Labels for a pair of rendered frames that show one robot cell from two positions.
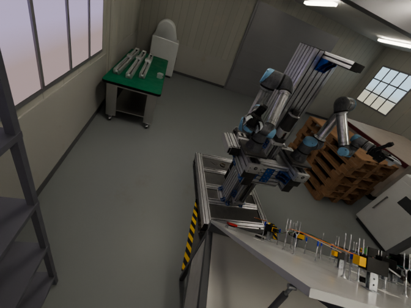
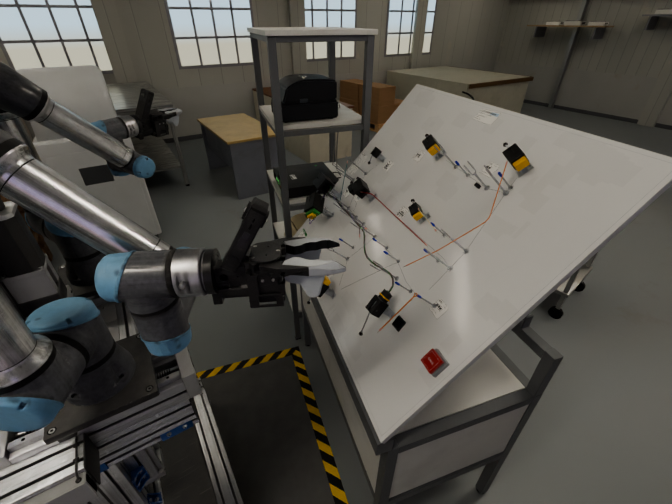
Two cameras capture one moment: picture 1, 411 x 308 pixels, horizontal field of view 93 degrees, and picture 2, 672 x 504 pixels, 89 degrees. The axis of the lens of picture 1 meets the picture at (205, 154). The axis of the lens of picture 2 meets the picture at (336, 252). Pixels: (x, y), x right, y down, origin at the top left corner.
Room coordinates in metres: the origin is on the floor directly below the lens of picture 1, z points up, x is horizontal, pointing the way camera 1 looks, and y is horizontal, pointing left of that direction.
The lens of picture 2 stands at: (1.14, 0.25, 1.89)
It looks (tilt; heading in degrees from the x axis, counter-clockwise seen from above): 34 degrees down; 258
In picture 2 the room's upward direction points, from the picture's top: straight up
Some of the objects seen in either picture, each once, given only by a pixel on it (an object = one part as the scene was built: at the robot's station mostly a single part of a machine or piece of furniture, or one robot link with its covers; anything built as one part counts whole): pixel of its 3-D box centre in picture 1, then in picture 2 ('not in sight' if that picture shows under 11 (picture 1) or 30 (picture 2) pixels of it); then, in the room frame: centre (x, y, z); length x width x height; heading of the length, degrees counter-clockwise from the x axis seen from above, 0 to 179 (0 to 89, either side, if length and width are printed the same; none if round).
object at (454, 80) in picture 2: not in sight; (452, 96); (-3.21, -7.37, 0.46); 2.39 x 1.94 x 0.91; 110
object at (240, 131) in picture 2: not in sight; (240, 153); (1.43, -4.58, 0.37); 1.33 x 0.69 x 0.73; 111
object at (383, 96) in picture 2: not in sight; (373, 103); (-1.31, -7.23, 0.41); 1.39 x 0.99 x 0.82; 110
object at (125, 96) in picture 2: not in sight; (136, 128); (2.87, -5.33, 0.59); 2.17 x 0.82 x 1.17; 110
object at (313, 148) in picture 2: not in sight; (299, 120); (0.43, -6.11, 0.40); 2.34 x 0.77 x 0.80; 110
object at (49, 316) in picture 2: (260, 132); (70, 332); (1.59, -0.37, 1.33); 0.13 x 0.12 x 0.14; 84
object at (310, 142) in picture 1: (307, 144); (73, 230); (1.76, -0.85, 1.33); 0.13 x 0.12 x 0.14; 135
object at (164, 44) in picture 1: (164, 48); not in sight; (6.20, 2.32, 0.73); 0.77 x 0.62 x 1.45; 110
